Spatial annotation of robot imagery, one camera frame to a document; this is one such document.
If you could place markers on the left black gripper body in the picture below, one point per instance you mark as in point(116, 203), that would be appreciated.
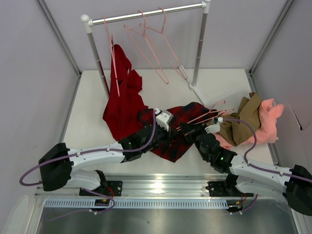
point(168, 134)

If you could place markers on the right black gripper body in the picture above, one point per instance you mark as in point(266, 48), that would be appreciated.
point(192, 133)

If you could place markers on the red plaid skirt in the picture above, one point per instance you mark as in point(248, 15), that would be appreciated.
point(180, 144)

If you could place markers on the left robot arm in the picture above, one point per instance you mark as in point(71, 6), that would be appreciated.
point(64, 167)

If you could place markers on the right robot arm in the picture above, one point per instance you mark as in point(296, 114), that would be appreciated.
point(290, 185)

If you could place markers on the pink hanger holding dress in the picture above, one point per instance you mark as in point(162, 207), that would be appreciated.
point(113, 57)

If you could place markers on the red dress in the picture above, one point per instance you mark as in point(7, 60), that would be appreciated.
point(124, 102)

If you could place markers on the pink garment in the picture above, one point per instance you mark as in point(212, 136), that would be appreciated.
point(269, 112)

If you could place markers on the brown garment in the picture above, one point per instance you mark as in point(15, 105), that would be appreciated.
point(239, 126)

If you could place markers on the white clothes rack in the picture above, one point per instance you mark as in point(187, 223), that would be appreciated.
point(193, 86)

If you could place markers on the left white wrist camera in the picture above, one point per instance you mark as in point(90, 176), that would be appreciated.
point(163, 118)

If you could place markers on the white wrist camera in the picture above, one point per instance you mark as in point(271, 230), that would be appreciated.
point(163, 118)
point(215, 125)

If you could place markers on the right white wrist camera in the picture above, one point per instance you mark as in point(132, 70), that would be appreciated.
point(215, 125)

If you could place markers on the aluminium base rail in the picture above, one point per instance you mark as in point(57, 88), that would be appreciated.
point(163, 186)

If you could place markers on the white slotted cable duct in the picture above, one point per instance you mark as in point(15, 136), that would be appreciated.
point(92, 203)

